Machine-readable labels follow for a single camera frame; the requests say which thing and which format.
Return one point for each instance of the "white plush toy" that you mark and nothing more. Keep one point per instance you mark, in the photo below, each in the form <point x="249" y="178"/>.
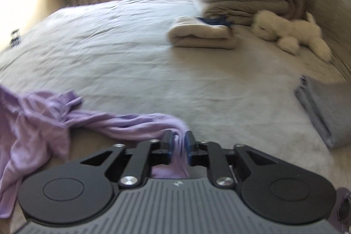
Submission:
<point x="290" y="35"/>

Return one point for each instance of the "grey bed sheet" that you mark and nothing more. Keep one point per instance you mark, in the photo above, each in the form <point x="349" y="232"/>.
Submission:
<point x="117" y="57"/>

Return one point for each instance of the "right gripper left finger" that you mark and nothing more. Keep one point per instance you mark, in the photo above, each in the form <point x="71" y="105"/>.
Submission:
<point x="132" y="166"/>

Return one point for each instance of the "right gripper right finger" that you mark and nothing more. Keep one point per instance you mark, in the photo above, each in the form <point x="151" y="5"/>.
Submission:
<point x="224" y="167"/>

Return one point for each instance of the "folded grey cloth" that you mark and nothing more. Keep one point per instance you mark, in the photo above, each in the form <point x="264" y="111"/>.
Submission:
<point x="328" y="108"/>

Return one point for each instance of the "folded cream towel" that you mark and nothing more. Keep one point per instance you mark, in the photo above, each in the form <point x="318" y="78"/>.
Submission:
<point x="189" y="32"/>

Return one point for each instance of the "small black stand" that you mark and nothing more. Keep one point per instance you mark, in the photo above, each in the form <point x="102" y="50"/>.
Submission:
<point x="15" y="38"/>

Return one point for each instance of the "dark blue cloth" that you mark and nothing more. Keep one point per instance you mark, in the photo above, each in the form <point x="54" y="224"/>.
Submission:
<point x="216" y="21"/>

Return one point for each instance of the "purple garment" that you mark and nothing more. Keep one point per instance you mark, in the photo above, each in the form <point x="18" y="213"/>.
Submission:
<point x="36" y="126"/>

